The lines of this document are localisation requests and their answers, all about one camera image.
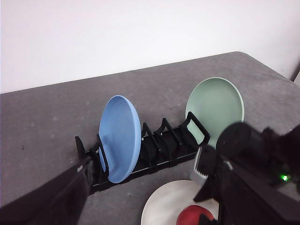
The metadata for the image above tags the white plate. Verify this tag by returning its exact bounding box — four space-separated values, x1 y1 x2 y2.
141 180 219 225

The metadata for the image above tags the blue plate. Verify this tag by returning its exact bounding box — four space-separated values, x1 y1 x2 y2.
99 95 142 183

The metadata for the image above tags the black second robot arm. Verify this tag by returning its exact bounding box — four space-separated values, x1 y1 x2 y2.
194 122 300 225

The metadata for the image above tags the black plastic dish rack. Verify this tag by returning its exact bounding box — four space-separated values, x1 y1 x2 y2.
75 112 210 186

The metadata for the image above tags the green plate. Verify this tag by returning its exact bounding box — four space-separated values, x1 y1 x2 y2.
185 77 245 149

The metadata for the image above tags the red pomegranate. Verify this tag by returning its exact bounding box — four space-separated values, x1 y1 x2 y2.
176 205 214 225

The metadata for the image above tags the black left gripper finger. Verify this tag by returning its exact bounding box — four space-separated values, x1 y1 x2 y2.
0 157 93 225

